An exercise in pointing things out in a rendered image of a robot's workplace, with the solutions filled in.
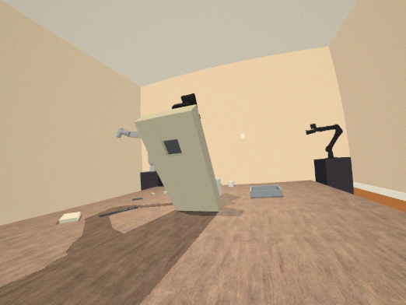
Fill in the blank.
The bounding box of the cream flat block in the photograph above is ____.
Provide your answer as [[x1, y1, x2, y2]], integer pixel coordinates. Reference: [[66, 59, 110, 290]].
[[59, 212, 81, 224]]

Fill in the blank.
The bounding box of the beige rectangular panel with square opening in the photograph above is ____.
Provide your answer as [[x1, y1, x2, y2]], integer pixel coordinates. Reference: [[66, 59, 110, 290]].
[[135, 104, 222, 212]]

